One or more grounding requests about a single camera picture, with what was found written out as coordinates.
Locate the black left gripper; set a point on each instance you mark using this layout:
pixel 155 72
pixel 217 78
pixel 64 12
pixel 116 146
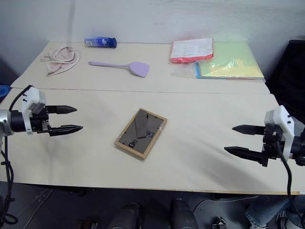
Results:
pixel 38 120

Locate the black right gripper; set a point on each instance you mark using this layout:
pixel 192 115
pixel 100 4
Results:
pixel 271 145

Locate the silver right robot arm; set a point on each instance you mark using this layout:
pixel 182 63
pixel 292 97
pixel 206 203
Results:
pixel 299 143

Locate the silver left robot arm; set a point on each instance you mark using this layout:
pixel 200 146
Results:
pixel 7 122

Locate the pink crumpled towel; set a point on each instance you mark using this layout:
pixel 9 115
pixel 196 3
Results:
pixel 60 58

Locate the blue round container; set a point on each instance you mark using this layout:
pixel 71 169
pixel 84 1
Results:
pixel 4 91

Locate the person's leg in jeans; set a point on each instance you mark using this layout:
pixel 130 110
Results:
pixel 269 211

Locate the grey round base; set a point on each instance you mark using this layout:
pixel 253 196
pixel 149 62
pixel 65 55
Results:
pixel 221 211

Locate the coloured paper stack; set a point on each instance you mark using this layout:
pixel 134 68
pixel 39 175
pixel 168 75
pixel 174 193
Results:
pixel 228 62

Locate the blue cylindrical can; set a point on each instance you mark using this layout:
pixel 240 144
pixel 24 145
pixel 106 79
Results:
pixel 101 42

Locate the purple silicone spatula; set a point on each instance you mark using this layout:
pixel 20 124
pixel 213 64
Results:
pixel 139 68

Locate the clear plastic bag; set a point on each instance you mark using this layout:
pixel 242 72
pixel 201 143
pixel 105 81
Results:
pixel 183 70

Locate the dark rounded shape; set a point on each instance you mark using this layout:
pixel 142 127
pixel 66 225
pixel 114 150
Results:
pixel 183 214
pixel 127 217

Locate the red paper packet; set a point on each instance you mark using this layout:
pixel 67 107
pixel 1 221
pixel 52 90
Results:
pixel 191 50

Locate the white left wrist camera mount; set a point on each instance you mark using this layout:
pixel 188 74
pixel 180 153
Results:
pixel 33 95

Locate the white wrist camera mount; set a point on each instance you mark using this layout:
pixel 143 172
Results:
pixel 284 121
pixel 33 95

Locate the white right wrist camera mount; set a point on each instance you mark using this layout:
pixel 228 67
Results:
pixel 284 121

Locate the wooden picture frame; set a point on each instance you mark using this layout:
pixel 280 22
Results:
pixel 140 133

